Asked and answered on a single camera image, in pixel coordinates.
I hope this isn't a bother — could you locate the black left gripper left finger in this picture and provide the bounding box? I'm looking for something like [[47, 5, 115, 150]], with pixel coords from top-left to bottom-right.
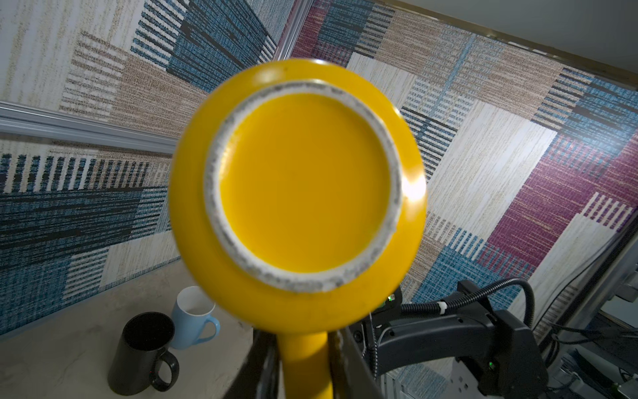
[[224, 329, 279, 399]]

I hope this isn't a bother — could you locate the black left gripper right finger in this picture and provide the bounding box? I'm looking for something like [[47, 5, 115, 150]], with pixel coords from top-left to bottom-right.
[[328, 328, 381, 399]]

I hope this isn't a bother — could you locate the light blue mug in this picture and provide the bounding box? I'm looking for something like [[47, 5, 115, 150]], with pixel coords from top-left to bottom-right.
[[170, 286, 221, 350]]

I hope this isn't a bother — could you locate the black mug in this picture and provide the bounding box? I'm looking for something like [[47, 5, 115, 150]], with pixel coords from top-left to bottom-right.
[[107, 312, 180, 396]]

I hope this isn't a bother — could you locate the yellow mug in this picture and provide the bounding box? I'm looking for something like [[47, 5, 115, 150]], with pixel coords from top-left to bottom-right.
[[169, 59, 427, 398]]

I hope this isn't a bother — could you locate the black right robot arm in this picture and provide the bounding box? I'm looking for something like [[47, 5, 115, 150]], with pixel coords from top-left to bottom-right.
[[347, 278, 548, 398]]

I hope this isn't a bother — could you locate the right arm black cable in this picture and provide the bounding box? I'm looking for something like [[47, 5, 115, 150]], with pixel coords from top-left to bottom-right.
[[398, 278, 537, 330]]

